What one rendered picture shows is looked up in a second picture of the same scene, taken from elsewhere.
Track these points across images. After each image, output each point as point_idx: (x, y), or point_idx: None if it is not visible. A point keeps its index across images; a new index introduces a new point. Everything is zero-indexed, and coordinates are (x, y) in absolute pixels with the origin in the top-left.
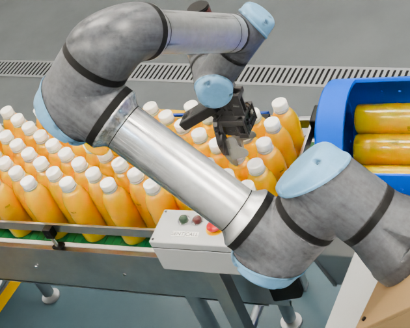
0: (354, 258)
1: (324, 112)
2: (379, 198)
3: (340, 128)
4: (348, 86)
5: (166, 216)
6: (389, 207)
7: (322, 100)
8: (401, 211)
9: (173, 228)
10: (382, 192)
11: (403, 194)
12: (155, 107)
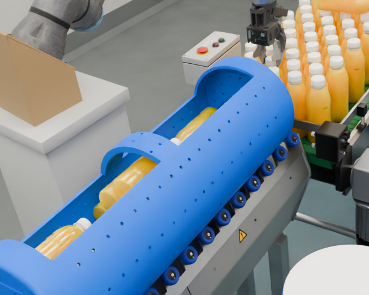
0: (108, 82)
1: (224, 59)
2: (34, 4)
3: (207, 69)
4: (242, 68)
5: (232, 35)
6: (30, 11)
7: (236, 57)
8: (27, 18)
9: (217, 38)
10: (36, 6)
11: (41, 23)
12: (365, 27)
